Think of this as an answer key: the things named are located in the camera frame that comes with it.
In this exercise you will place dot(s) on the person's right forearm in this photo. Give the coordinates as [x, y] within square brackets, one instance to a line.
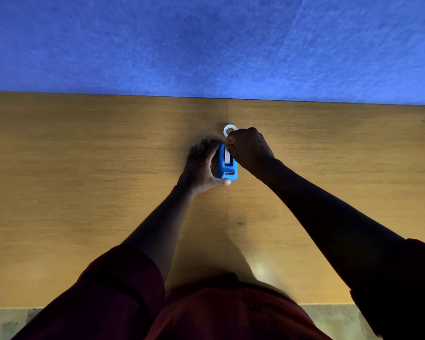
[325, 223]

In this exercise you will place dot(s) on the blue felt partition panel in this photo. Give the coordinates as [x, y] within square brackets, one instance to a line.
[198, 42]

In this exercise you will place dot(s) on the person's left hand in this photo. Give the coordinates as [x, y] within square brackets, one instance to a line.
[197, 170]

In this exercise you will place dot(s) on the person's left forearm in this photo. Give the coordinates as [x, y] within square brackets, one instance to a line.
[163, 228]

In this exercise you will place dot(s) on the person's right hand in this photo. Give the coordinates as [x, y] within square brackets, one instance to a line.
[252, 149]

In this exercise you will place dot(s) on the person's left thumb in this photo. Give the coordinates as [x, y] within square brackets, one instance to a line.
[220, 183]

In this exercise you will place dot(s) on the person's right fingers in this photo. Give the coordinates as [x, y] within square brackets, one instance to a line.
[238, 142]

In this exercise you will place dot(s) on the blue tape dispenser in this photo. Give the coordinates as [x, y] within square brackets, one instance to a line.
[227, 171]

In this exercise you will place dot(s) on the dark red shirt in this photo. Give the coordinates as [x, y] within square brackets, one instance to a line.
[233, 315]

